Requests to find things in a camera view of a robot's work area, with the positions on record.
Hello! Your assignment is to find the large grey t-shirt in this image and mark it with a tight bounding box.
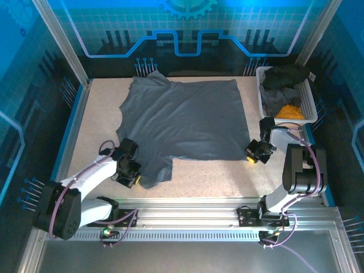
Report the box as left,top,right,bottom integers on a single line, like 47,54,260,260
115,70,251,190

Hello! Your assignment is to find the yellow garment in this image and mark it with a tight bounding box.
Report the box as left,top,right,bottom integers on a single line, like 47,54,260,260
275,104,305,121

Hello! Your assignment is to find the small grey crumpled garment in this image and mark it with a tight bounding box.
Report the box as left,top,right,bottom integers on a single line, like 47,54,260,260
259,84,303,118

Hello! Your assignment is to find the small circuit board with LED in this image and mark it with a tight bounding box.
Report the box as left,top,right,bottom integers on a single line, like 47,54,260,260
258,229,285,241
99,224,121,240

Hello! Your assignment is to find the white plastic laundry basket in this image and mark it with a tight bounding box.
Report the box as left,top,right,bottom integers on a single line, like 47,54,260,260
255,65,319,126

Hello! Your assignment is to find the black garment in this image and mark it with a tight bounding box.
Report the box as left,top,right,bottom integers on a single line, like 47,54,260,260
261,63,312,89

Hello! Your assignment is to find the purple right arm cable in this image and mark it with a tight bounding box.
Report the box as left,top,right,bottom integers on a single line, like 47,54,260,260
260,122,325,273

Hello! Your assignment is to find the aluminium side frame rail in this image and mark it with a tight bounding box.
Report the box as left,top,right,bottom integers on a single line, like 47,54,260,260
16,78,94,273

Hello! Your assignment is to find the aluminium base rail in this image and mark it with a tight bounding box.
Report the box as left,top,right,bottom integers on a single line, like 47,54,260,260
64,198,344,243

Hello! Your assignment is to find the aluminium frame post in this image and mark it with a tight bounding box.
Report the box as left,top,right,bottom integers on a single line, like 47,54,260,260
31,0,92,88
295,0,344,67

